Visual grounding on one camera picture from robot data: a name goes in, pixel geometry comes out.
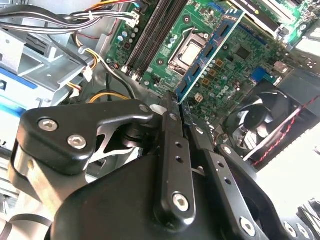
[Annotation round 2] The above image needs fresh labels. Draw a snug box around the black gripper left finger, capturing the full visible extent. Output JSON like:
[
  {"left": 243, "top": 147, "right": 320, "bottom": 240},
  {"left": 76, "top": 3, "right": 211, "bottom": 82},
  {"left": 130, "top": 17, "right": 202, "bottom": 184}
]
[{"left": 8, "top": 91, "right": 197, "bottom": 227}]

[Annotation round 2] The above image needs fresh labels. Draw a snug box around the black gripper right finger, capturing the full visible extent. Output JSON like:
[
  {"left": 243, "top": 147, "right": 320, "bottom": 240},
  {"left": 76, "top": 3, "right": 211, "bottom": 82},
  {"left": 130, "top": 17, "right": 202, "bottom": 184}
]
[{"left": 180, "top": 102, "right": 318, "bottom": 240}]

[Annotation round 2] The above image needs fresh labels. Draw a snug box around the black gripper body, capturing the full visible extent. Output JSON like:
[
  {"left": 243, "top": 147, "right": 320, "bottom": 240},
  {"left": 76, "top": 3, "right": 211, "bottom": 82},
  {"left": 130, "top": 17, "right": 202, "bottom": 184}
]
[{"left": 46, "top": 153, "right": 242, "bottom": 240}]

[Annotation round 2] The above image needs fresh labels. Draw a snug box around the blue RAM stick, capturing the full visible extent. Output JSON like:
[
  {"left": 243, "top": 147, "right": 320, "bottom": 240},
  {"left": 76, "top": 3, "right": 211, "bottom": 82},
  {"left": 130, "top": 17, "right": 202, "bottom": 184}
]
[{"left": 173, "top": 9, "right": 248, "bottom": 105}]

